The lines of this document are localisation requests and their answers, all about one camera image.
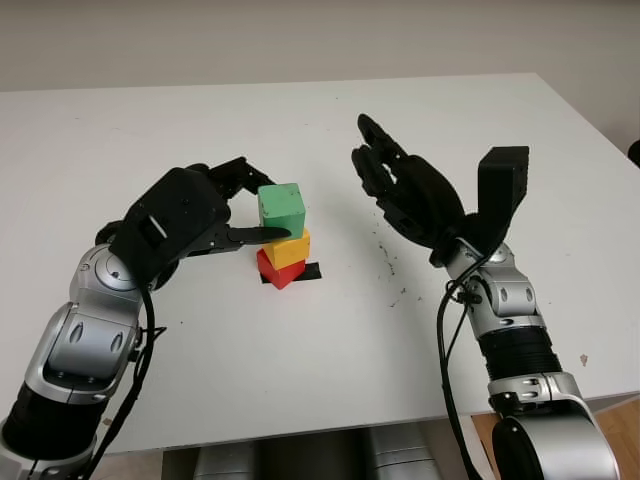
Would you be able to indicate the dark grey robot waist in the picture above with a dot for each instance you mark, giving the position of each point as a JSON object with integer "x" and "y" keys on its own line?
{"x": 315, "y": 460}

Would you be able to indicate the silver robot thigh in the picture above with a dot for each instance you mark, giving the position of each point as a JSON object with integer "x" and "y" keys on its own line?
{"x": 225, "y": 465}
{"x": 405, "y": 457}

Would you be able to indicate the silver left robot thigh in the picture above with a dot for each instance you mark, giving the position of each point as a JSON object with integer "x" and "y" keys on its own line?
{"x": 225, "y": 465}

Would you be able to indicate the red wooden block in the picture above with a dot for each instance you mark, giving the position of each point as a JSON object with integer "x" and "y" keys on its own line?
{"x": 280, "y": 275}

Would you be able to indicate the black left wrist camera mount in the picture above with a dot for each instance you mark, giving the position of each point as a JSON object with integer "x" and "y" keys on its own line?
{"x": 175, "y": 215}

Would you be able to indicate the green wooden block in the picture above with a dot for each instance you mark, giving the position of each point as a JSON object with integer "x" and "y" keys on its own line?
{"x": 282, "y": 207}

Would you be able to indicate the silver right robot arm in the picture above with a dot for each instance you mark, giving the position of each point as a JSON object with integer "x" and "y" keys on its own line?
{"x": 520, "y": 350}

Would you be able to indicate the black round object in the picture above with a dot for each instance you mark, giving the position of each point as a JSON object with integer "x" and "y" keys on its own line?
{"x": 635, "y": 154}

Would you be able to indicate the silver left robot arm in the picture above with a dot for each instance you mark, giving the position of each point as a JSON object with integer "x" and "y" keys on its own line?
{"x": 75, "y": 350}

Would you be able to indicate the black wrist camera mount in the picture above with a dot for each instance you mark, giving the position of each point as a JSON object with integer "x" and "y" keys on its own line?
{"x": 175, "y": 215}
{"x": 502, "y": 190}

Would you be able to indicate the yellow wooden block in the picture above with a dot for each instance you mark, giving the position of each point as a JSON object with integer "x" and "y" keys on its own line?
{"x": 292, "y": 250}

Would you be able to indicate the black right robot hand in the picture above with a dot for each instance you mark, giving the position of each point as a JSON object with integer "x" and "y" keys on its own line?
{"x": 425, "y": 200}

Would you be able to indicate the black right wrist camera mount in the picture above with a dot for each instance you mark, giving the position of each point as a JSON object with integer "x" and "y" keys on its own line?
{"x": 502, "y": 190}

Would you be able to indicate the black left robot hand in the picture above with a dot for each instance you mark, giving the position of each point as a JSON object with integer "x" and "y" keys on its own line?
{"x": 235, "y": 175}

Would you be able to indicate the black tape strip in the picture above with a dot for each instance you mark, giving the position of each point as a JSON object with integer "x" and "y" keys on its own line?
{"x": 312, "y": 272}

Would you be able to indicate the silver right robot thigh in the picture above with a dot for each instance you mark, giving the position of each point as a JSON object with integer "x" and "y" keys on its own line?
{"x": 405, "y": 457}

